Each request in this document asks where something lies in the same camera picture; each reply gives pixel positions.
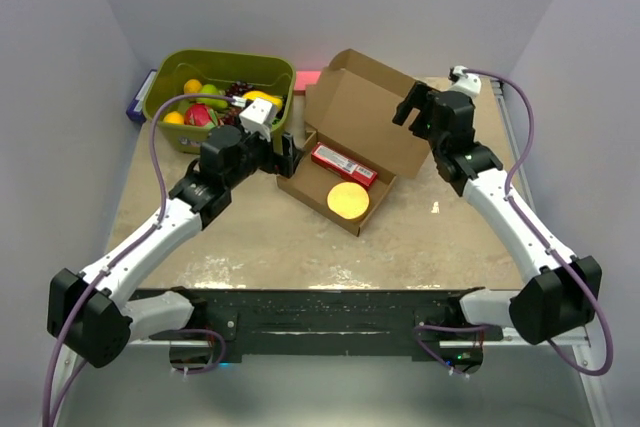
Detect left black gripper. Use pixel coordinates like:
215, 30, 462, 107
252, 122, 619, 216
225, 114, 305, 189

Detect red rectangular packet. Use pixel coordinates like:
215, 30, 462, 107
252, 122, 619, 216
311, 142, 378, 190

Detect large cardboard box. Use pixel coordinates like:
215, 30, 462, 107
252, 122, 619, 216
277, 49, 430, 236

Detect orange round sponge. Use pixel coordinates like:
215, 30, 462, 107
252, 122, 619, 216
326, 182, 370, 221

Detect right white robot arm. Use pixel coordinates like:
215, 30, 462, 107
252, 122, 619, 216
393, 81, 602, 345

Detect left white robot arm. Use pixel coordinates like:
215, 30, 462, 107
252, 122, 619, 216
47, 125, 303, 368

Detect small folded cardboard box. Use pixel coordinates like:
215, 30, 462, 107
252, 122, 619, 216
303, 85, 321, 132

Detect purple rectangular box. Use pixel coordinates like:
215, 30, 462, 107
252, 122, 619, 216
126, 69, 157, 125

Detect yellow mango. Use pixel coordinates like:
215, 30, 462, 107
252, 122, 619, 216
242, 90, 283, 110

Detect purple grapes front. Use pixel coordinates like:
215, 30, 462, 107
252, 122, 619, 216
219, 107, 242, 126

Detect purple grapes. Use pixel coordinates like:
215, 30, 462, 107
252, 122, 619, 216
219, 107, 242, 126
225, 81, 255, 97

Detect pink sticky note pad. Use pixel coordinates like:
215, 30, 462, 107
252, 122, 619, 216
293, 70, 321, 95

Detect purple grapes back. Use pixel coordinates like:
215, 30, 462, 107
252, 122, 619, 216
225, 81, 255, 97

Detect green pear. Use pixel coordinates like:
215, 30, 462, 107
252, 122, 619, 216
196, 84, 229, 111

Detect orange fruit back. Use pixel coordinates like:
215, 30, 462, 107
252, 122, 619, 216
183, 79, 203, 94

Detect orange fruit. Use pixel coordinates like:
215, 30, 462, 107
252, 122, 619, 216
183, 79, 203, 94
163, 111, 185, 125

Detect orange fruit front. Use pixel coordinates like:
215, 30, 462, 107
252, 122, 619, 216
163, 111, 185, 125

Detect olive green plastic bin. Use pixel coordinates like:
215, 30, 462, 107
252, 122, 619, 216
143, 49, 296, 154

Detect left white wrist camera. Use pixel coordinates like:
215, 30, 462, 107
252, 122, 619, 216
231, 96, 278, 141

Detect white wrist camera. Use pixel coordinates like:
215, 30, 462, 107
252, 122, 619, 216
448, 65, 482, 99
231, 96, 278, 141

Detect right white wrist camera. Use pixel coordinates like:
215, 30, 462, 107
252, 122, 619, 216
448, 65, 482, 99

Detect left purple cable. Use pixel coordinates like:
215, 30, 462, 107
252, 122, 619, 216
40, 94, 236, 427

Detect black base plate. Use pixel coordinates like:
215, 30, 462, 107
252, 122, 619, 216
151, 289, 503, 367

